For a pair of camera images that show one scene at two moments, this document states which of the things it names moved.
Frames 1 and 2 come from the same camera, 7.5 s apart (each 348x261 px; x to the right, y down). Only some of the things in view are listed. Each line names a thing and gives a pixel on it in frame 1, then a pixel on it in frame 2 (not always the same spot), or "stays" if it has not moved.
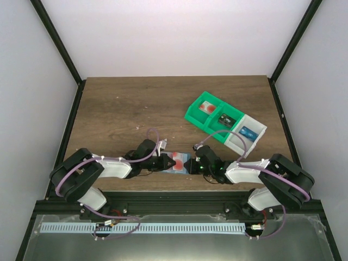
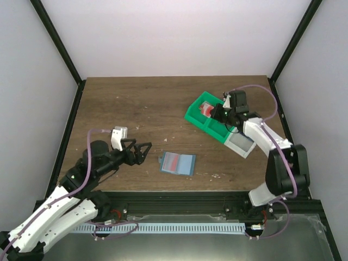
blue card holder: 180,157 stays
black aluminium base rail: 173,203 stays
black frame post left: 48,24 stays
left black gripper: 160,162 → 129,154
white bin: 252,131 stays
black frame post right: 309,14 stays
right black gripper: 193,166 → 221,113
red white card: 179,160 → 205,109
